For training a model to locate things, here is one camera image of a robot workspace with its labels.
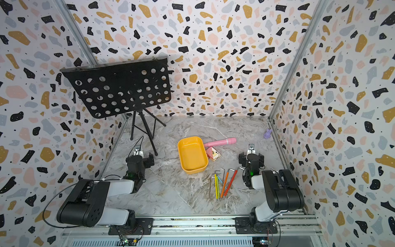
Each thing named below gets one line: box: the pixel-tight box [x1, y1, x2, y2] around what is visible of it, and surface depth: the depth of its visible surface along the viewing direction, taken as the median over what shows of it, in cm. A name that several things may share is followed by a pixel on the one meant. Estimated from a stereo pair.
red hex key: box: [224, 166, 243, 197], surface depth 91 cm
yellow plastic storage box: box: [177, 135, 209, 175], surface depth 104 cm
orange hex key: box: [220, 168, 233, 199], surface depth 89 cm
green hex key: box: [216, 175, 221, 200], surface depth 89 cm
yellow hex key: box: [214, 173, 219, 200], surface depth 89 cm
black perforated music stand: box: [59, 56, 172, 157], surface depth 73 cm
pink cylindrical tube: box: [203, 137, 237, 148], surface depth 106 cm
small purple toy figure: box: [263, 128, 273, 139], surface depth 111 cm
